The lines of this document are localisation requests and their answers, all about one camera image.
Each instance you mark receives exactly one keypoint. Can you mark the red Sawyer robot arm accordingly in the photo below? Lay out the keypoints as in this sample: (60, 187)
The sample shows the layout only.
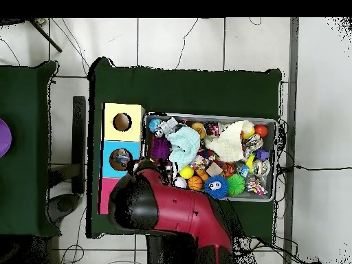
(187, 211)

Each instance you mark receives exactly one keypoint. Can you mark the wooden box three holes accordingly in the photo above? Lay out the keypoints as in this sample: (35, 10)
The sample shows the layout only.
(134, 132)

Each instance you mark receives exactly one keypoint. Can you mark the mint green waffle cloth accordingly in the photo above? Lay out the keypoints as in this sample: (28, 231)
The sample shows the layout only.
(184, 148)

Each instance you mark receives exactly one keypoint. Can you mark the purple spiky ball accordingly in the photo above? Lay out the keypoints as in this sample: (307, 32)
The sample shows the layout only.
(161, 148)

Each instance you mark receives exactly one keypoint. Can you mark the silver toy robot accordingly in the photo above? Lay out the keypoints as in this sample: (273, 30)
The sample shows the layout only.
(165, 128)

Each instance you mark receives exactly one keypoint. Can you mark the blue globe ball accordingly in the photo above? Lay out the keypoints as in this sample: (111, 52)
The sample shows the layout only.
(153, 125)

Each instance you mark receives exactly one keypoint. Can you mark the small white baseball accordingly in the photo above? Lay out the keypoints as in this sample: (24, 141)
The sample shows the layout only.
(181, 182)

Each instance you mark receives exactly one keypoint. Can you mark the small orange basketball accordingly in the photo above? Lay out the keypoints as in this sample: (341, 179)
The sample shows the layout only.
(195, 182)

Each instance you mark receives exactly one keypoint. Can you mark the cream waffle cloth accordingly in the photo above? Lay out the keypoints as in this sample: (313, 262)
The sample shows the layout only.
(228, 143)

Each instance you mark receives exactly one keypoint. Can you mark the dark green table cloth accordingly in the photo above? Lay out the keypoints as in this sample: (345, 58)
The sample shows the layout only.
(192, 90)

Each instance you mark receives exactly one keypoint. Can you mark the blue fuzzy googly-eye ball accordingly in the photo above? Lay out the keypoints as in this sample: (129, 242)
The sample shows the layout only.
(216, 187)

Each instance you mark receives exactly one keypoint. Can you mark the green spiky rubber ball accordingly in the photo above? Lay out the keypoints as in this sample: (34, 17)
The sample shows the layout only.
(236, 184)

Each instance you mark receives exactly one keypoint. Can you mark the dark green side table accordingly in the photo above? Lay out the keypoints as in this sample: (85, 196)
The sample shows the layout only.
(24, 137)

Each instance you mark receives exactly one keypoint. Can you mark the black tripod leg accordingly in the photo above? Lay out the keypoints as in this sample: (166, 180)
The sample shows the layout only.
(46, 37)

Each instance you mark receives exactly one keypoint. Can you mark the purple round object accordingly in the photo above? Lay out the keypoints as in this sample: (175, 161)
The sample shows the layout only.
(4, 137)

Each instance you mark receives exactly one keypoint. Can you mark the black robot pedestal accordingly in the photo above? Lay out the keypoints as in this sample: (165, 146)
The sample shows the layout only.
(165, 253)

